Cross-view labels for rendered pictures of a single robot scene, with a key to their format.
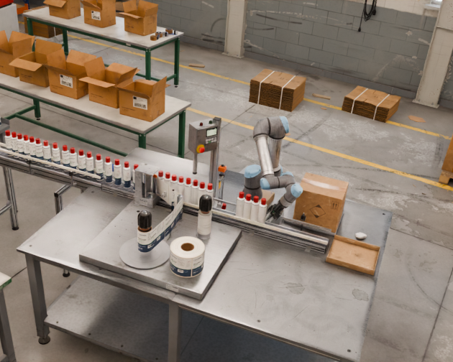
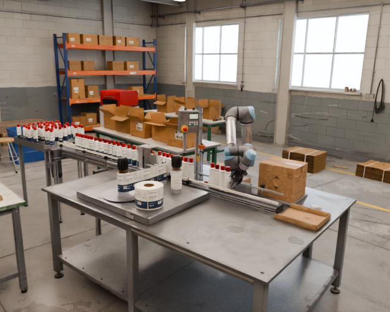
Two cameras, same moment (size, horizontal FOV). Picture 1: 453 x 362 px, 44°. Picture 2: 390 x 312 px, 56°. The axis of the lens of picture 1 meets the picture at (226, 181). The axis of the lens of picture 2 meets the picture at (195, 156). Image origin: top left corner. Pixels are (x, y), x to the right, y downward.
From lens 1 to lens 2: 1.53 m
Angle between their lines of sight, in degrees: 25
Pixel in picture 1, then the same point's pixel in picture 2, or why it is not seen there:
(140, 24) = (207, 112)
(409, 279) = (389, 283)
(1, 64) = (108, 122)
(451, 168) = not seen: outside the picture
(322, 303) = (254, 240)
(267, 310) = (200, 238)
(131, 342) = (110, 278)
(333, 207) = (289, 177)
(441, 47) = not seen: outside the picture
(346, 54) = (363, 140)
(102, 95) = (159, 134)
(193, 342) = (159, 286)
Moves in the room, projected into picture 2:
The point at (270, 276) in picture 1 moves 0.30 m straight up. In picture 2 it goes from (218, 220) to (219, 178)
